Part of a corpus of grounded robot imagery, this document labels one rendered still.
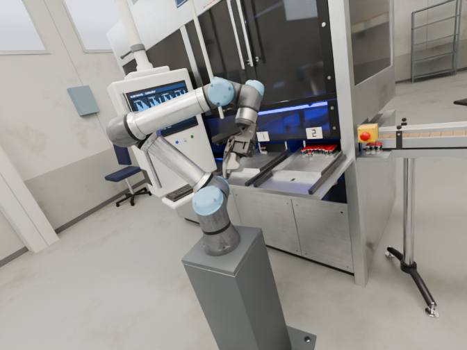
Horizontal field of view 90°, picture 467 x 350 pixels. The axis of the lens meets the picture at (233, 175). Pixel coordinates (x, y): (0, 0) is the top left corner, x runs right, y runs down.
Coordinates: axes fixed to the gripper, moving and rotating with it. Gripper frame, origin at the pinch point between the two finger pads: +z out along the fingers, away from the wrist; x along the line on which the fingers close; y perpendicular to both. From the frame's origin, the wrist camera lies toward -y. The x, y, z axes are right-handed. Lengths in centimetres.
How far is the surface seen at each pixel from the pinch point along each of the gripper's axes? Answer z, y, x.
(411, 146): -37, 65, 49
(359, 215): -1, 53, 69
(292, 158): -23, 12, 58
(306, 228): 15, 27, 92
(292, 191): -2.1, 21.1, 26.4
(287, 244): 31, 16, 110
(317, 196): -2.2, 31.6, 21.5
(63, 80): -96, -380, 142
